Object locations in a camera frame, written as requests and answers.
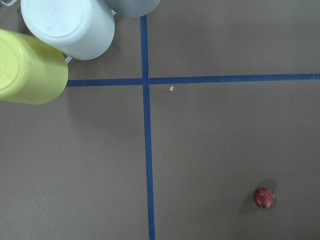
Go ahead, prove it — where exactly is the grey upturned cup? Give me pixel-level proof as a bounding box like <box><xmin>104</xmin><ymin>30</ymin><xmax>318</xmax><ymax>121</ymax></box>
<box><xmin>105</xmin><ymin>0</ymin><xmax>160</xmax><ymax>18</ymax></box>

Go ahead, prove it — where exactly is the white upturned cup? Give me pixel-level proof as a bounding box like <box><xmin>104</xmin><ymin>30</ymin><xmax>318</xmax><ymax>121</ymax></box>
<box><xmin>20</xmin><ymin>0</ymin><xmax>115</xmax><ymax>60</ymax></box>

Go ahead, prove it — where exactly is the yellow upturned cup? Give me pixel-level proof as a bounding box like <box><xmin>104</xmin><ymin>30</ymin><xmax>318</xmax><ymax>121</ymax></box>
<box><xmin>0</xmin><ymin>29</ymin><xmax>68</xmax><ymax>105</ymax></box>

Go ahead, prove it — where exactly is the red strawberry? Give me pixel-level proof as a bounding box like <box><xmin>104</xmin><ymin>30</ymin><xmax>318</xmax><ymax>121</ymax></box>
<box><xmin>253</xmin><ymin>187</ymin><xmax>275</xmax><ymax>209</ymax></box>

